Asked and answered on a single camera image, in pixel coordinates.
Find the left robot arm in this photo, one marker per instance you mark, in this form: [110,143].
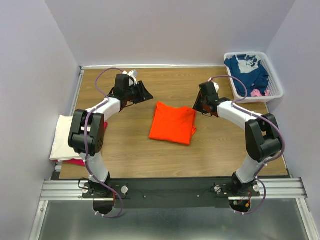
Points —
[86,135]

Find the pink garment in basket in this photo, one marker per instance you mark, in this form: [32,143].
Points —
[257,93]

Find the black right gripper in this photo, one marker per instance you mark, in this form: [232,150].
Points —
[200,103]

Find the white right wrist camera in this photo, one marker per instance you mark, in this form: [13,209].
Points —
[216,85]

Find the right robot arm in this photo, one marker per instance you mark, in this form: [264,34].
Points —
[263,140]

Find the navy blue printed t-shirt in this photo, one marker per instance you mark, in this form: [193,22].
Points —
[249,70]

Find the white folded t-shirt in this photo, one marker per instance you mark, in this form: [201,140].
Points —
[60,148]

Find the white plastic laundry basket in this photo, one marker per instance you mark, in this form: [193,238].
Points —
[275,88]

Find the orange t-shirt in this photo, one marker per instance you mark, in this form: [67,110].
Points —
[174,125]

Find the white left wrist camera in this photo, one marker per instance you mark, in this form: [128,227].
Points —
[132,77]

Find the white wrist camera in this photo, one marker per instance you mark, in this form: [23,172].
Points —
[132,77]
[216,85]

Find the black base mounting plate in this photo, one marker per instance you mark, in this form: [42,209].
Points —
[166,193]

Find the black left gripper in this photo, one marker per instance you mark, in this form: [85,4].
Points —
[139,91]

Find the magenta folded t-shirt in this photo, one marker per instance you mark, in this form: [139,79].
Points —
[79,162]

